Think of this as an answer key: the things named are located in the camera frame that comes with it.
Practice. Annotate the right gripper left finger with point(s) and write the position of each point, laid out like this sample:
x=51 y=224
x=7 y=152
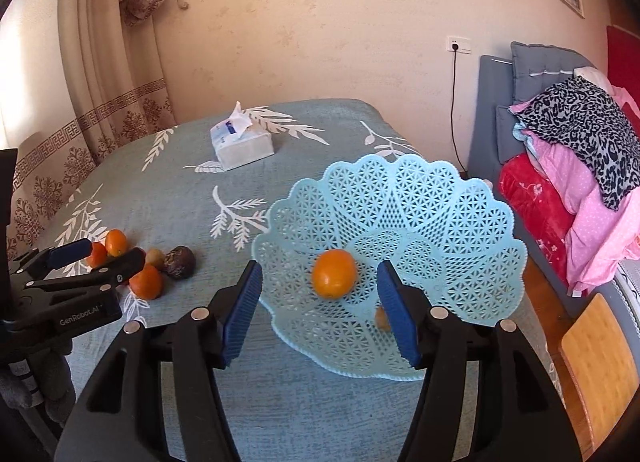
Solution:
x=119 y=414

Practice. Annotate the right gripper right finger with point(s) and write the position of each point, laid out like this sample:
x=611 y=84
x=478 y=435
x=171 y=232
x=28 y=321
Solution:
x=519 y=415

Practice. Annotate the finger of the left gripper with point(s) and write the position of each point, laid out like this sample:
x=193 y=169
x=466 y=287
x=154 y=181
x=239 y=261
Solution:
x=115 y=272
x=38 y=264

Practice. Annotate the red tomato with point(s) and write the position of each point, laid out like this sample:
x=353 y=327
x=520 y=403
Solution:
x=98 y=256

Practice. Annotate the small orange tangerine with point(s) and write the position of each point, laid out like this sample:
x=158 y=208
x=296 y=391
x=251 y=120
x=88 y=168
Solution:
x=116 y=243

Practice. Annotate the brown kiwi fruit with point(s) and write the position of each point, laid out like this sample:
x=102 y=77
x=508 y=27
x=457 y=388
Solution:
x=156 y=258

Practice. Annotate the dark purple passion fruit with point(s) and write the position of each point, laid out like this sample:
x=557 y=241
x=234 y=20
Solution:
x=179 y=263

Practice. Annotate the small kiwi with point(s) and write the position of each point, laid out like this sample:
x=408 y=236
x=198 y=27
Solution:
x=381 y=320

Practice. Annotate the orange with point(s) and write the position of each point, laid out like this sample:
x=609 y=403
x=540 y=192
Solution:
x=334 y=274

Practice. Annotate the wooden chair seat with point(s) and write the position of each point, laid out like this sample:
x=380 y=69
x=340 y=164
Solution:
x=602 y=368

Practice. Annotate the teal leaf-pattern tablecloth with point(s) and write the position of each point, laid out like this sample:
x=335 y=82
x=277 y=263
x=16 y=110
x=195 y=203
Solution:
x=168 y=190

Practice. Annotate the white tissue pack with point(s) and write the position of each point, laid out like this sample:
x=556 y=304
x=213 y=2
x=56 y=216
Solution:
x=238 y=140

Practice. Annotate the pink polka-dot blanket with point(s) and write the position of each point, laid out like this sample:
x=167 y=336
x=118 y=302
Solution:
x=598 y=238

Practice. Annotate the beige patterned curtain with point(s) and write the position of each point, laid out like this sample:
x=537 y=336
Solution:
x=76 y=85

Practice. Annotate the red floral blanket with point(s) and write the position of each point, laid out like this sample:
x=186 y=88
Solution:
x=533 y=197

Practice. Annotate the light blue plastic basket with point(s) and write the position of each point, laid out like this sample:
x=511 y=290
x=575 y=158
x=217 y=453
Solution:
x=445 y=235

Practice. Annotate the leopard print cloth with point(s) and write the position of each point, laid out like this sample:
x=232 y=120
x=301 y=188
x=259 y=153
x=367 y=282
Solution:
x=584 y=118

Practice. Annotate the grey cushioned headboard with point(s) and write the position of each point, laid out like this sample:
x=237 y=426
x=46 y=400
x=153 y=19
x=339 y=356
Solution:
x=508 y=81

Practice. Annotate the white wall socket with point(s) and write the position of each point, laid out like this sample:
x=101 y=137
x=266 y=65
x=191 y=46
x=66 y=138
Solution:
x=459 y=44

